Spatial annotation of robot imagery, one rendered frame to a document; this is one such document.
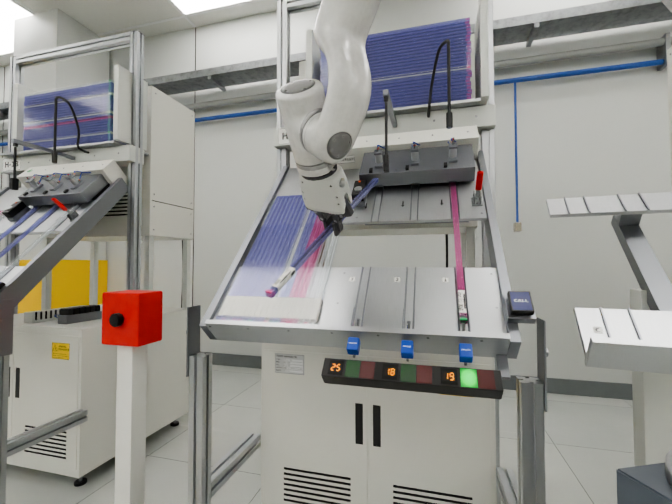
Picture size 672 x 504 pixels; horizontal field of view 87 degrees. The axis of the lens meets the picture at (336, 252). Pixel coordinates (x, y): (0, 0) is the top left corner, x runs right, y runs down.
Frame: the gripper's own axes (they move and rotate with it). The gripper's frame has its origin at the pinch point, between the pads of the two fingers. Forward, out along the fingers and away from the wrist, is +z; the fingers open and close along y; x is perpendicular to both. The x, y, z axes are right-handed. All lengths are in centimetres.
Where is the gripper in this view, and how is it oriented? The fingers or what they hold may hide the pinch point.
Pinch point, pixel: (333, 225)
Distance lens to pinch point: 82.8
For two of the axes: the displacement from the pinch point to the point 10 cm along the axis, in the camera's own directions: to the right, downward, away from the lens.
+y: -8.8, -2.0, 4.3
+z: 1.8, 7.0, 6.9
